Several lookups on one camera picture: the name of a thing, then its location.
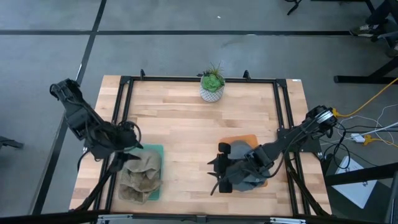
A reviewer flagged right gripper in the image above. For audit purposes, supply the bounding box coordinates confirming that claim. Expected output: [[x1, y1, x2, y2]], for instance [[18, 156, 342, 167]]
[[206, 142, 259, 194]]

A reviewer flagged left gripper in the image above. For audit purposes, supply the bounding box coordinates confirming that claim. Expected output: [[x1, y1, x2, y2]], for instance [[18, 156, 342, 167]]
[[110, 120, 145, 172]]

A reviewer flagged orange plastic tray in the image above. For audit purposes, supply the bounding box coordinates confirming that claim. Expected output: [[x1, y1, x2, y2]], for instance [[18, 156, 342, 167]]
[[220, 134, 269, 188]]

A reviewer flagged teal green plastic tray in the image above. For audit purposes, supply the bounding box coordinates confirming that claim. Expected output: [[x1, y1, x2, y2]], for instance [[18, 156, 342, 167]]
[[119, 142, 165, 202]]

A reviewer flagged succulent in white patterned pot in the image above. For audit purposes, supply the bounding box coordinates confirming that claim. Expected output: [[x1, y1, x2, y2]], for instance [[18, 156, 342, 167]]
[[198, 60, 226, 103]]

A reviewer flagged black stand foot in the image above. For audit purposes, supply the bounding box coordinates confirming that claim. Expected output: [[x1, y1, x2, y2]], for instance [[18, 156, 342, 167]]
[[0, 136, 25, 151]]

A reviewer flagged white paper sheet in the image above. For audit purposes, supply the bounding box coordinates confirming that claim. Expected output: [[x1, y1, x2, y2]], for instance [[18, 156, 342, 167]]
[[331, 155, 378, 210]]

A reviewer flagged black beam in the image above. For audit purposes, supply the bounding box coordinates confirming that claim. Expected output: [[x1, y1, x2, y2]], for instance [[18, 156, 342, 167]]
[[324, 161, 398, 187]]

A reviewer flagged black chair base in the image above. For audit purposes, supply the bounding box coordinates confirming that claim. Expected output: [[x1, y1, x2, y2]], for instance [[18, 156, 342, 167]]
[[285, 0, 303, 16]]

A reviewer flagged person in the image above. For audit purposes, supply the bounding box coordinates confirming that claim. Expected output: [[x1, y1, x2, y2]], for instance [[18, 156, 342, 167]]
[[349, 0, 398, 38]]

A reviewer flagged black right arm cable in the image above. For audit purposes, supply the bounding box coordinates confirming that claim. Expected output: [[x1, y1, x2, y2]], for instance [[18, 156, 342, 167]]
[[210, 182, 222, 197]]

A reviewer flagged black aluminium table frame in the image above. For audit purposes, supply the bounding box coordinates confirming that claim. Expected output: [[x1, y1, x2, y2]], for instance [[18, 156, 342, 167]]
[[70, 68, 333, 218]]

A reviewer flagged black rail with silver brackets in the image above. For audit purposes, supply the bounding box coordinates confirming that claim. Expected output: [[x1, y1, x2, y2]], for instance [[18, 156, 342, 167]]
[[0, 208, 398, 224]]

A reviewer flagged yellow extension cable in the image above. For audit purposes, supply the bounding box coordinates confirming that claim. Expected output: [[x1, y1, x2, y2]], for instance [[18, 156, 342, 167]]
[[331, 77, 398, 120]]

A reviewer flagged black floor cable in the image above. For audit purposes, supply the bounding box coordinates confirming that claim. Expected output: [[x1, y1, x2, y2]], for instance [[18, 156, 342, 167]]
[[322, 119, 398, 171]]

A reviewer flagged yellow plug cable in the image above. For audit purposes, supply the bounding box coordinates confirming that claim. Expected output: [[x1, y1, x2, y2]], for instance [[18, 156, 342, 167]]
[[362, 134, 398, 149]]

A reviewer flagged white floor cable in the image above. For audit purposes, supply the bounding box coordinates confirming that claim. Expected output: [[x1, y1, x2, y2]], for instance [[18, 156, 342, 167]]
[[337, 104, 398, 147]]

